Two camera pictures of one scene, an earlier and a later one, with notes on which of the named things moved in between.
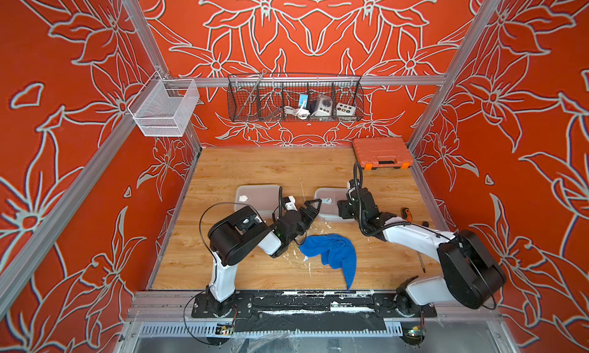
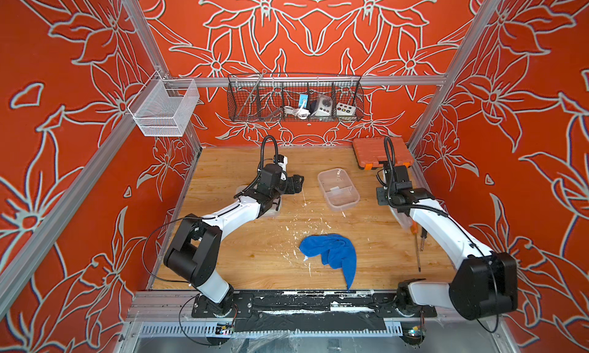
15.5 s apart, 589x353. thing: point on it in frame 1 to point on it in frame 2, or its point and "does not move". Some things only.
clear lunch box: x=329 y=211 to x=340 y=192
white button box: x=343 y=110 does not move
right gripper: x=343 y=206 to x=380 y=192
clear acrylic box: x=163 y=107 does not move
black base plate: x=312 y=312 does not move
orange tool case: x=385 y=153 does not move
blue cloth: x=336 y=251 does not move
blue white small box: x=304 y=97 does not move
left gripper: x=311 y=212 to x=294 y=185
